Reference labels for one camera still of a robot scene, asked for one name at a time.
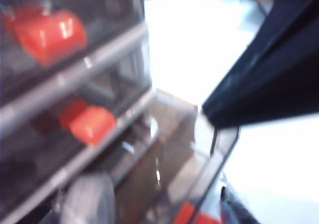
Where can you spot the white plastic drawer cabinet frame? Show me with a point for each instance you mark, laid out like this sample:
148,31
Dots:
74,77

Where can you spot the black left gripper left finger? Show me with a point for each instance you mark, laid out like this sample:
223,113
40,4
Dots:
87,201

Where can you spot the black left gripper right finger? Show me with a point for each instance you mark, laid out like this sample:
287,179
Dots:
236,209

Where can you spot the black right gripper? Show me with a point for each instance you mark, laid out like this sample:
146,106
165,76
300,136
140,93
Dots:
286,59

